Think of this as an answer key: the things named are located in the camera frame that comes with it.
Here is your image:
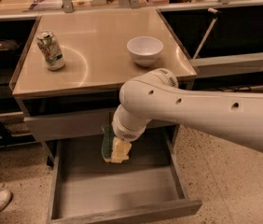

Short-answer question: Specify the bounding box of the grey cabinet with steel top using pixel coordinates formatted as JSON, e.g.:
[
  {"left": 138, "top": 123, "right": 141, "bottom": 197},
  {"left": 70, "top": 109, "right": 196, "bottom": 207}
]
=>
[{"left": 10, "top": 7, "right": 197, "bottom": 157}]

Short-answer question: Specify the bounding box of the black cable on floor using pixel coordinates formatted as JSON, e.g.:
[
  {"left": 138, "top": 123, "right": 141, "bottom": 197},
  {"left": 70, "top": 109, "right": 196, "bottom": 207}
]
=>
[{"left": 215, "top": 85, "right": 253, "bottom": 93}]

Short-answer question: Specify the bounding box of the closed grey top drawer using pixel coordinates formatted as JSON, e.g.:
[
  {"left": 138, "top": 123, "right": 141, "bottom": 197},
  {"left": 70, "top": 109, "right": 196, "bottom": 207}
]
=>
[{"left": 23, "top": 106, "right": 182, "bottom": 142}]

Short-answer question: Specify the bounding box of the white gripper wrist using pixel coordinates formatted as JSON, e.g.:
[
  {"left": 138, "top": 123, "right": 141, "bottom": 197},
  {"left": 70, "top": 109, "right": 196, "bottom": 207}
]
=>
[{"left": 111, "top": 105, "right": 150, "bottom": 163}]

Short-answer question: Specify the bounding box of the green and yellow sponge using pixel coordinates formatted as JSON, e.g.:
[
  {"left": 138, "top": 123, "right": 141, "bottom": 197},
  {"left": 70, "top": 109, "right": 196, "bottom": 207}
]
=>
[{"left": 101, "top": 125, "right": 115, "bottom": 162}]

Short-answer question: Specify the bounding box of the crushed soda can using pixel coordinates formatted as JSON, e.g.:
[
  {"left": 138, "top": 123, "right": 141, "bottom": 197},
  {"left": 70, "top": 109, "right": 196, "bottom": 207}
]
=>
[{"left": 36, "top": 31, "right": 65, "bottom": 71}]

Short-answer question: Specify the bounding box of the open grey middle drawer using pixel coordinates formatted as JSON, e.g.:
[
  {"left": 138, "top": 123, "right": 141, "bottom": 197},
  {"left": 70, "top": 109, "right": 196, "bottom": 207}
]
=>
[{"left": 48, "top": 127, "right": 201, "bottom": 224}]

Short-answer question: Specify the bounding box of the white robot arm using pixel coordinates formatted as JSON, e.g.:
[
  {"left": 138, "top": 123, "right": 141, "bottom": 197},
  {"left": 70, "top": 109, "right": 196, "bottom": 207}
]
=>
[{"left": 112, "top": 68, "right": 263, "bottom": 152}]

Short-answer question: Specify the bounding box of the white bowl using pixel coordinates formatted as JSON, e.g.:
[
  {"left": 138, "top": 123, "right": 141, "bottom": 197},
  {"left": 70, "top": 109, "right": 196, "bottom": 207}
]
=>
[{"left": 127, "top": 36, "right": 163, "bottom": 67}]

